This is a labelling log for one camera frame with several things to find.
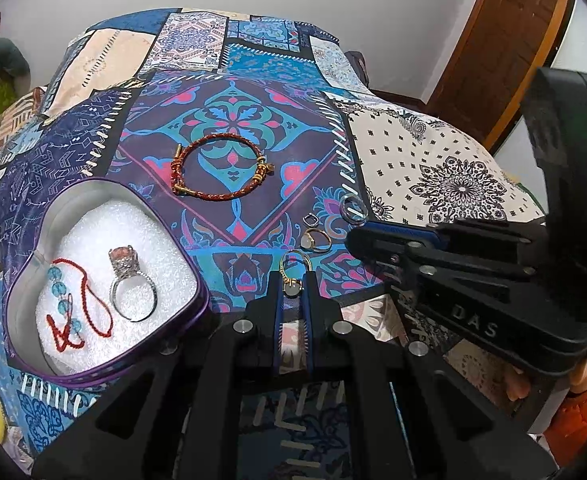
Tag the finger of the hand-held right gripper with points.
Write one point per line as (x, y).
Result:
(453, 285)
(388, 236)

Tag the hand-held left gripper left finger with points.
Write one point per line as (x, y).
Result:
(276, 310)

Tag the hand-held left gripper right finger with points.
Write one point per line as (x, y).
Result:
(308, 312)

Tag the purple heart-shaped tin box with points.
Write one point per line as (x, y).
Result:
(23, 321)

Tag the person's right forearm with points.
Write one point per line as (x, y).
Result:
(578, 425)

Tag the white foam liner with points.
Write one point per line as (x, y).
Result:
(138, 230)

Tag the brown wooden door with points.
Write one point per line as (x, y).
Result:
(503, 45)

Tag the patchwork printed blanket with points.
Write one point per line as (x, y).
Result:
(273, 85)

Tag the dark grey cloth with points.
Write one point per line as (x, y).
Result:
(4, 56)

